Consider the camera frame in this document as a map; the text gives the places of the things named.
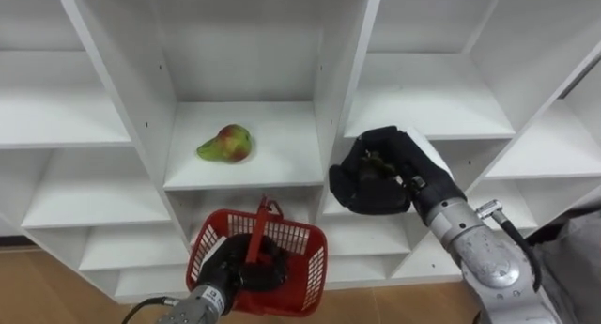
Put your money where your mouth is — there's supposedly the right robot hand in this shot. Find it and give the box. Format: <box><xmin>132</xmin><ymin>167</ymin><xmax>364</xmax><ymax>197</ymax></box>
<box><xmin>328</xmin><ymin>125</ymin><xmax>469</xmax><ymax>225</ymax></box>

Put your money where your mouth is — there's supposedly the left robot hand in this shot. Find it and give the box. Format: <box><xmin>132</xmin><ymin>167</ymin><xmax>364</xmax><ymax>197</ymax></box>
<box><xmin>196</xmin><ymin>233</ymin><xmax>290</xmax><ymax>314</ymax></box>

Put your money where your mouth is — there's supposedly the red plastic basket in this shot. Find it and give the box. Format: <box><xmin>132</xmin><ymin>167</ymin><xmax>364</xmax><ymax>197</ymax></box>
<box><xmin>185</xmin><ymin>195</ymin><xmax>329</xmax><ymax>318</ymax></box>

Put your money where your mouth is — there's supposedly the white shelf unit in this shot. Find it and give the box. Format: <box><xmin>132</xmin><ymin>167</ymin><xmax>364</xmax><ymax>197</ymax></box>
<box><xmin>0</xmin><ymin>0</ymin><xmax>601</xmax><ymax>304</ymax></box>

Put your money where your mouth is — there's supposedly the green red pear soft toy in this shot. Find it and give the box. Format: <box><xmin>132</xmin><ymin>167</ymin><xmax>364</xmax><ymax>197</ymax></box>
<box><xmin>195</xmin><ymin>123</ymin><xmax>254</xmax><ymax>164</ymax></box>

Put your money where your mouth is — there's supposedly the grey bed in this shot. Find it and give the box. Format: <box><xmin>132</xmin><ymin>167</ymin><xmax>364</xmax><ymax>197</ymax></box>
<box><xmin>528</xmin><ymin>206</ymin><xmax>601</xmax><ymax>324</ymax></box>

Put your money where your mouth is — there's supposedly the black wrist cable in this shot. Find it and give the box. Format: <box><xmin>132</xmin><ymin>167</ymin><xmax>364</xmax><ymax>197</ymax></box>
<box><xmin>476</xmin><ymin>199</ymin><xmax>544</xmax><ymax>292</ymax></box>
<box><xmin>120</xmin><ymin>296</ymin><xmax>182</xmax><ymax>324</ymax></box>

